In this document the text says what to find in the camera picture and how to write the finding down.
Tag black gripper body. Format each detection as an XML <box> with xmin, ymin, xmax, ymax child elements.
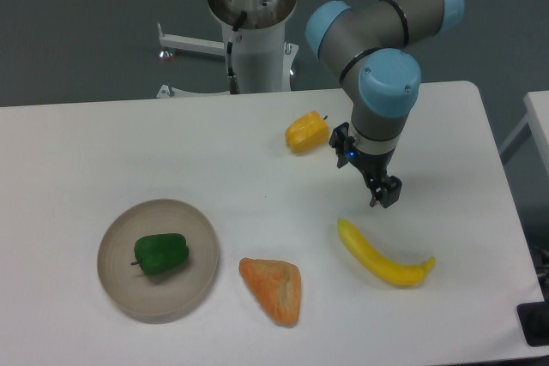
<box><xmin>347</xmin><ymin>147</ymin><xmax>395</xmax><ymax>185</ymax></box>

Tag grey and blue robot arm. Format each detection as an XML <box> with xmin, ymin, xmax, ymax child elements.
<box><xmin>208</xmin><ymin>0</ymin><xmax>465</xmax><ymax>207</ymax></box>

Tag yellow bell pepper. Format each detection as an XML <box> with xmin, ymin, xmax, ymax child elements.
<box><xmin>285</xmin><ymin>111</ymin><xmax>329</xmax><ymax>153</ymax></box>

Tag green bell pepper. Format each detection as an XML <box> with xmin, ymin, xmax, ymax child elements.
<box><xmin>130</xmin><ymin>233</ymin><xmax>190</xmax><ymax>276</ymax></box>

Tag beige round plate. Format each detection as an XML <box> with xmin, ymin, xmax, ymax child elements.
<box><xmin>97</xmin><ymin>199</ymin><xmax>220</xmax><ymax>323</ymax></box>

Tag yellow banana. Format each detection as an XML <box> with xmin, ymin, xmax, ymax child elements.
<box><xmin>337</xmin><ymin>218</ymin><xmax>437</xmax><ymax>287</ymax></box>

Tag orange triangular bread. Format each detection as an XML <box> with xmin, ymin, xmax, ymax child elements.
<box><xmin>238</xmin><ymin>258</ymin><xmax>302</xmax><ymax>327</ymax></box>

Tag white side table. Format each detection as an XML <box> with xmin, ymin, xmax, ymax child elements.
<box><xmin>498</xmin><ymin>90</ymin><xmax>549</xmax><ymax>171</ymax></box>

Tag black device at table edge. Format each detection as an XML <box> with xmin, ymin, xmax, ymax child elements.
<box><xmin>516</xmin><ymin>301</ymin><xmax>549</xmax><ymax>347</ymax></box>

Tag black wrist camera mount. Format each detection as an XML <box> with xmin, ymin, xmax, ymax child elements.
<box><xmin>329</xmin><ymin>122</ymin><xmax>355</xmax><ymax>169</ymax></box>

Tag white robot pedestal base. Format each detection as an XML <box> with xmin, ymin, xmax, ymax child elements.
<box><xmin>157</xmin><ymin>0</ymin><xmax>299</xmax><ymax>94</ymax></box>

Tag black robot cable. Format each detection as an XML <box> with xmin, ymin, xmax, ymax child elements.
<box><xmin>226</xmin><ymin>11</ymin><xmax>247</xmax><ymax>94</ymax></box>

